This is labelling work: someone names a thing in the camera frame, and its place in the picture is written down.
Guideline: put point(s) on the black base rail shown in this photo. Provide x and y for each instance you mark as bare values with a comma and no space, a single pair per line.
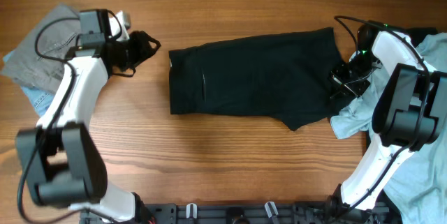
298,213

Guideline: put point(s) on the light blue t-shirt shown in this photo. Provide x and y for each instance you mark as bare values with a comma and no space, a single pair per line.
407,114

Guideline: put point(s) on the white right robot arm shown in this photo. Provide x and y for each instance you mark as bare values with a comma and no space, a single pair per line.
300,78

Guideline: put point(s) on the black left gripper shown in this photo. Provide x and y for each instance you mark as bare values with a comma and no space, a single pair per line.
142,39

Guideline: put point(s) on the folded blue jeans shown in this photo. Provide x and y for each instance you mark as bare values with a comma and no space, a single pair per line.
19,68

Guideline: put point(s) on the black shorts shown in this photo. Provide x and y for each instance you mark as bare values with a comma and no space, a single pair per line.
284,76

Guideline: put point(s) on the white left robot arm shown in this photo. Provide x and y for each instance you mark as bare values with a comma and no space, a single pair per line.
61,166

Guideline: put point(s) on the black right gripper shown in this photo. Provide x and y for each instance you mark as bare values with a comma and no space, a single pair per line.
343,88

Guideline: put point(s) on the black garment under t-shirt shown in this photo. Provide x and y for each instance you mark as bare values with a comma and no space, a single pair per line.
418,34

